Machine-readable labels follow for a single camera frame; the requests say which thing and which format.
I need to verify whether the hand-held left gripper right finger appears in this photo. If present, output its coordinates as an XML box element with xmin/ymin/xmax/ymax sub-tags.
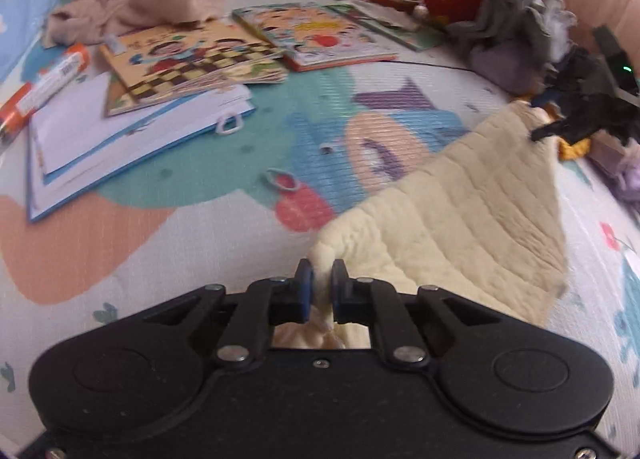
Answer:
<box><xmin>330</xmin><ymin>259</ymin><xmax>502</xmax><ymax>366</ymax></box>

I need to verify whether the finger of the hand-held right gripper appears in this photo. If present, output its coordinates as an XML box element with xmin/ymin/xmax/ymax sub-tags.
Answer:
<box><xmin>530</xmin><ymin>89</ymin><xmax>640</xmax><ymax>146</ymax></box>

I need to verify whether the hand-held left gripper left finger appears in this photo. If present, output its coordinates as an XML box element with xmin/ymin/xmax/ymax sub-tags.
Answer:
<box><xmin>143</xmin><ymin>259</ymin><xmax>316</xmax><ymax>366</ymax></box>

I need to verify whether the cream quilted cloth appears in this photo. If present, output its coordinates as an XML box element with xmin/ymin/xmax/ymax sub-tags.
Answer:
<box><xmin>272</xmin><ymin>101</ymin><xmax>572</xmax><ymax>351</ymax></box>

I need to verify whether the grey clothes pile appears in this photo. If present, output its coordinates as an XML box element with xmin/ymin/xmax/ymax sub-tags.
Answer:
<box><xmin>446</xmin><ymin>0</ymin><xmax>579</xmax><ymax>96</ymax></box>

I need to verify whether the yellow knitted item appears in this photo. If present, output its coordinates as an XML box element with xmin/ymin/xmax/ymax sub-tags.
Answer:
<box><xmin>558</xmin><ymin>137</ymin><xmax>597</xmax><ymax>162</ymax></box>

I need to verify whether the purple cloth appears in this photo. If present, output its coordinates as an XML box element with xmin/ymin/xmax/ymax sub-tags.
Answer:
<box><xmin>589</xmin><ymin>131</ymin><xmax>640</xmax><ymax>212</ymax></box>

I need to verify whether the printed play mat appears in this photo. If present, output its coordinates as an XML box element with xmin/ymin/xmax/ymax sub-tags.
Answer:
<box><xmin>0</xmin><ymin>0</ymin><xmax>640</xmax><ymax>445</ymax></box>

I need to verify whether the green edged picture book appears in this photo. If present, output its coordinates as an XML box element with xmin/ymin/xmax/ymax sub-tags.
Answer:
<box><xmin>327</xmin><ymin>3</ymin><xmax>447</xmax><ymax>52</ymax></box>

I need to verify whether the white blue edged book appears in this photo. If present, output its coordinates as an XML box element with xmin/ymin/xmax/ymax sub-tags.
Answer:
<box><xmin>27</xmin><ymin>70</ymin><xmax>257</xmax><ymax>224</ymax></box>

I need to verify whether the checkered picture book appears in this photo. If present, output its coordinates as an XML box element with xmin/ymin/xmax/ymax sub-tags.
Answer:
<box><xmin>97</xmin><ymin>19</ymin><xmax>290</xmax><ymax>118</ymax></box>

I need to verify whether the colourful cartoon picture book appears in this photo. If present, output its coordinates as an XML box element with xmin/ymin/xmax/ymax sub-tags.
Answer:
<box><xmin>232</xmin><ymin>3</ymin><xmax>399</xmax><ymax>73</ymax></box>

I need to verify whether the orange white tube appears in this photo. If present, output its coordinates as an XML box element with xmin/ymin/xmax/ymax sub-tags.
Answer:
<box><xmin>0</xmin><ymin>43</ymin><xmax>92</xmax><ymax>140</ymax></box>

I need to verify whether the blue printed panel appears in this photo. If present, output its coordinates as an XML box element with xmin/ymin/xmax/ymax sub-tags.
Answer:
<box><xmin>0</xmin><ymin>0</ymin><xmax>90</xmax><ymax>86</ymax></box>

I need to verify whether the black cable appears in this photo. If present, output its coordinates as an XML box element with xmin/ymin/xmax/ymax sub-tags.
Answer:
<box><xmin>394</xmin><ymin>58</ymin><xmax>482</xmax><ymax>74</ymax></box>

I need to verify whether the white plastic ring clip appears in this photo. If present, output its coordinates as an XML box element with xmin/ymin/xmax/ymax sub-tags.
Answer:
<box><xmin>215</xmin><ymin>111</ymin><xmax>246</xmax><ymax>136</ymax></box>

